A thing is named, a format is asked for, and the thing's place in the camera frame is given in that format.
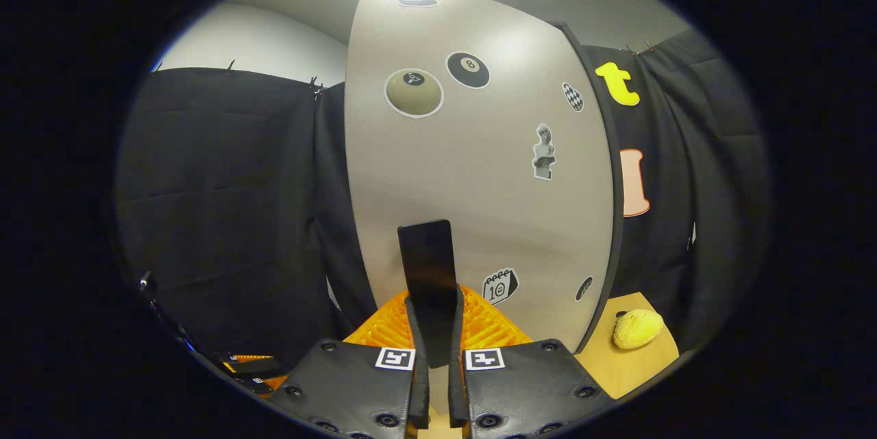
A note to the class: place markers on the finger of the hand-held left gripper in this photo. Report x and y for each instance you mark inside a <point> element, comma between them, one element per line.
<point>257,386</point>
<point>250,366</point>

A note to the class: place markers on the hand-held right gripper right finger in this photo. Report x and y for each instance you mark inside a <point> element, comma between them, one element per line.
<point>458,391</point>

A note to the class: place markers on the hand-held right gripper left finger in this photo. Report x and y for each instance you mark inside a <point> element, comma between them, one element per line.
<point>418,391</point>

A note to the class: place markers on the grey cabinet door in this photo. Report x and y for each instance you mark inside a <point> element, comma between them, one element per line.
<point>479,185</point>

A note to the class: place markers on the black backdrop cloth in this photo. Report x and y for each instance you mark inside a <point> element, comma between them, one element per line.
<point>226,206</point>

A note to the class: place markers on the yellow foam bun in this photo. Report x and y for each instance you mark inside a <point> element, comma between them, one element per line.
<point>638,328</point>

